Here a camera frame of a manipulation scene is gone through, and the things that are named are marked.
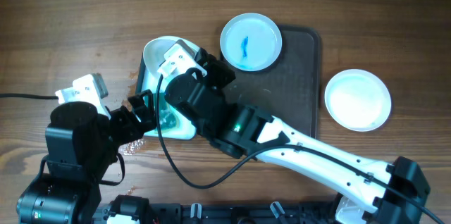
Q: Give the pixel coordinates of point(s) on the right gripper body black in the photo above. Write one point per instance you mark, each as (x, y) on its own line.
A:
(217, 72)

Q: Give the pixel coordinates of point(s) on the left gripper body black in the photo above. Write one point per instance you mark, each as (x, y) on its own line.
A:
(124, 125)

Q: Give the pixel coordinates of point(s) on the white plate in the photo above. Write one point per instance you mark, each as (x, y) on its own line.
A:
(358, 100)
(153, 54)
(251, 42)

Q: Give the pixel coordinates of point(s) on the green yellow sponge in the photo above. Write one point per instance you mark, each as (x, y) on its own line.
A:
(168, 119)

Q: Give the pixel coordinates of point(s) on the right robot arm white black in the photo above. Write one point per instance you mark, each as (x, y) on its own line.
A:
(371, 191)

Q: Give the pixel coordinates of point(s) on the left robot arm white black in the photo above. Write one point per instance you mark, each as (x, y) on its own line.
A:
(83, 139)

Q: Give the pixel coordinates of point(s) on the brown plastic serving tray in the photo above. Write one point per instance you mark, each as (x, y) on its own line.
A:
(289, 88)

